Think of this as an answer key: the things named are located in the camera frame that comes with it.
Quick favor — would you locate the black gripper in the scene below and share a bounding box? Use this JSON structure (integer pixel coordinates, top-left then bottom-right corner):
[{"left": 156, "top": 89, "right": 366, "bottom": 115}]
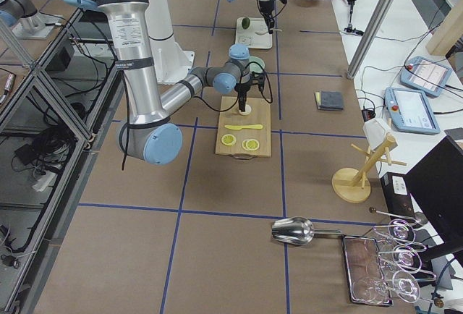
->
[
  {"left": 257, "top": 0, "right": 287, "bottom": 34},
  {"left": 234, "top": 72, "right": 265, "bottom": 112}
]

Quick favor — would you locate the white plastic spoon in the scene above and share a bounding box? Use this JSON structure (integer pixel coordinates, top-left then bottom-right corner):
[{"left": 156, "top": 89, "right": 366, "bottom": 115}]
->
[{"left": 255, "top": 28, "right": 282, "bottom": 35}]

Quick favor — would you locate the light green bowl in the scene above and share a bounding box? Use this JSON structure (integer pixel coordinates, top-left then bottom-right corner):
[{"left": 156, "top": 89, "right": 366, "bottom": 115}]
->
[{"left": 249, "top": 56, "right": 265, "bottom": 74}]

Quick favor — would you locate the green avocado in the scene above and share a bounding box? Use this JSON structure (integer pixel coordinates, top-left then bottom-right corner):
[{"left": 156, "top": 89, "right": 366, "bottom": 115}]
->
[{"left": 241, "top": 17, "right": 251, "bottom": 29}]

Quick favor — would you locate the cream bear-print tray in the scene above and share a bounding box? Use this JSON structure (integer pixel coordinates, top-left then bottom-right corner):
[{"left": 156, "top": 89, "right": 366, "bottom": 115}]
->
[{"left": 235, "top": 17, "right": 273, "bottom": 50}]

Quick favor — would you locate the yellow plastic knife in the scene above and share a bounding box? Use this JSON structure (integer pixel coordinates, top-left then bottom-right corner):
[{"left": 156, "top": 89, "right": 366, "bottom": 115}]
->
[{"left": 224, "top": 124, "right": 263, "bottom": 131}]

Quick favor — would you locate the wooden cutting board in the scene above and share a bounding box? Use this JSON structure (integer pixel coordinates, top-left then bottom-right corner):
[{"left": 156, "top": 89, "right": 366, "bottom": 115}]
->
[{"left": 215, "top": 96, "right": 272, "bottom": 158}]

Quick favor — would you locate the upper lemon slice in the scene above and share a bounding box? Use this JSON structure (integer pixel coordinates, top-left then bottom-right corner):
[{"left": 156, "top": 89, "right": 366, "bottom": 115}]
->
[{"left": 245, "top": 139, "right": 260, "bottom": 151}]

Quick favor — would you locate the grey folded cloth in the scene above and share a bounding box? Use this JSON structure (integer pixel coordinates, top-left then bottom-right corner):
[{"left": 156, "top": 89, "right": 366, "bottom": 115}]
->
[{"left": 314, "top": 91, "right": 344, "bottom": 111}]

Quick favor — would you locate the white paper cup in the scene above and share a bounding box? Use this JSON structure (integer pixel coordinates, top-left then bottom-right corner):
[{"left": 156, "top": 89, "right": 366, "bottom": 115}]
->
[{"left": 363, "top": 118, "right": 391, "bottom": 150}]

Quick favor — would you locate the wooden mug tree stand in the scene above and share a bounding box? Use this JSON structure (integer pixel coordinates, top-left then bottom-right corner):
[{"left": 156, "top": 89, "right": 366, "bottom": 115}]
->
[{"left": 331, "top": 132, "right": 407, "bottom": 203}]

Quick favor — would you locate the metal scoop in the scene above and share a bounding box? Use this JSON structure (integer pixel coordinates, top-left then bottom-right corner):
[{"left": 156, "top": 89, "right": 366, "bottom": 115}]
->
[{"left": 271, "top": 216, "right": 343, "bottom": 245}]

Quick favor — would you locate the blue teach pendant far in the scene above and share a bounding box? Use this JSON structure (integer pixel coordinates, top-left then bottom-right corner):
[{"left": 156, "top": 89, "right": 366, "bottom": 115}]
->
[{"left": 400, "top": 56, "right": 453, "bottom": 98}]

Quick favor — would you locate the blue teach pendant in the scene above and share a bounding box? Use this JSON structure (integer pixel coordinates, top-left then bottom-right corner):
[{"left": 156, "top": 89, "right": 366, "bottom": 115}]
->
[
  {"left": 400, "top": 56, "right": 453, "bottom": 98},
  {"left": 384, "top": 88, "right": 441, "bottom": 135}
]

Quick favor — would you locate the blue teach pendant near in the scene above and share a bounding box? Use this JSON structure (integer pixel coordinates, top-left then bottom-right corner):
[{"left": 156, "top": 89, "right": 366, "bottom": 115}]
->
[{"left": 384, "top": 88, "right": 441, "bottom": 135}]

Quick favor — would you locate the black metal tray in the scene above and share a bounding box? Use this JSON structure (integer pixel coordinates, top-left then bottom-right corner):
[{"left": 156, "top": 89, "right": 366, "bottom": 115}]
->
[{"left": 341, "top": 235, "right": 394, "bottom": 307}]

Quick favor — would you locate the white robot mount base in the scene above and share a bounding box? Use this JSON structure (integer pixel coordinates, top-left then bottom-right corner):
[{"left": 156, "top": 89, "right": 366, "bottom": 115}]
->
[{"left": 145, "top": 0, "right": 195, "bottom": 85}]

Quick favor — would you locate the aluminium frame post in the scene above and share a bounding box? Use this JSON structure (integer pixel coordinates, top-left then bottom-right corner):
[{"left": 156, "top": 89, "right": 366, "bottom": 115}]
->
[{"left": 347, "top": 0, "right": 393, "bottom": 80}]

